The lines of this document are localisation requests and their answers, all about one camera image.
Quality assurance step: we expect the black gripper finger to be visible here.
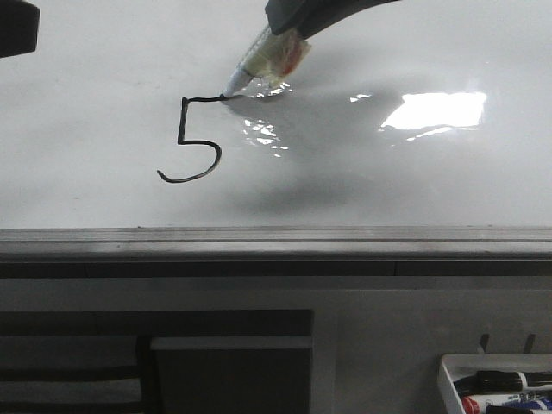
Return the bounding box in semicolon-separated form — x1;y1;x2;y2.
265;0;393;39
0;0;40;58

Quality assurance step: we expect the white black whiteboard marker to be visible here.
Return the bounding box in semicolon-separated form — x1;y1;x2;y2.
222;26;311;97

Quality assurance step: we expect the white whiteboard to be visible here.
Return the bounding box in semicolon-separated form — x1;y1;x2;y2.
1;1;551;261

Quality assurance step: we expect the dark cabinet box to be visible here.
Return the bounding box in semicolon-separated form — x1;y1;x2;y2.
151;336;312;413

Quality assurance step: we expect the left black tray hook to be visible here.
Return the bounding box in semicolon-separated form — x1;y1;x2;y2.
477;333;490;354

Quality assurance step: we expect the white marker tray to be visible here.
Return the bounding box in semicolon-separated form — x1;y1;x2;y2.
437;354;551;414

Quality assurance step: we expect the black capped marker in tray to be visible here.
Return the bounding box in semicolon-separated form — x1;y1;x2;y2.
453;370;551;397

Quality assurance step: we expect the red capped marker in tray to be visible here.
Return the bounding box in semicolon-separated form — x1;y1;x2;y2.
459;391;552;414

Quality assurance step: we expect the blue labelled marker in tray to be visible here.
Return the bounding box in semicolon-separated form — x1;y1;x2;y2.
486;401;551;414

